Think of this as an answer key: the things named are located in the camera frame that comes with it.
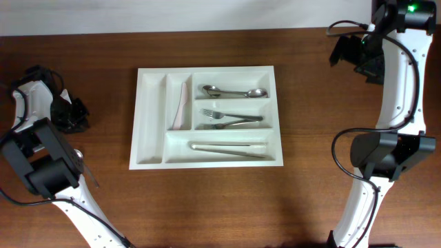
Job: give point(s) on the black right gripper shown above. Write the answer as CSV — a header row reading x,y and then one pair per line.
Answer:
x,y
359,58

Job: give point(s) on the small steel spoon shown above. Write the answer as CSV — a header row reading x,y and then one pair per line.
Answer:
x,y
86,168

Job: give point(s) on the pink plastic knife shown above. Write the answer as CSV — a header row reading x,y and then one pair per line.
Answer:
x,y
179,118

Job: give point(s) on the large steel spoon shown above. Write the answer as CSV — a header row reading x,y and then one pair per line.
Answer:
x,y
257,93
215,92

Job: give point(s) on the steel tongs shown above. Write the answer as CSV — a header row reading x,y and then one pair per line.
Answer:
x,y
254,150

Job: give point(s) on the steel fork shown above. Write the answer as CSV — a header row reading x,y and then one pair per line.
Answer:
x,y
218,115
222,126

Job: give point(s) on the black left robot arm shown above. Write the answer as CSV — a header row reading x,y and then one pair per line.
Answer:
x,y
45,162

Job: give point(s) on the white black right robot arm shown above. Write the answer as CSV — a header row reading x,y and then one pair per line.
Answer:
x,y
390,51

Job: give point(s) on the white plastic cutlery tray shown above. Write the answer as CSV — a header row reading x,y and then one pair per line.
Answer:
x,y
158,90

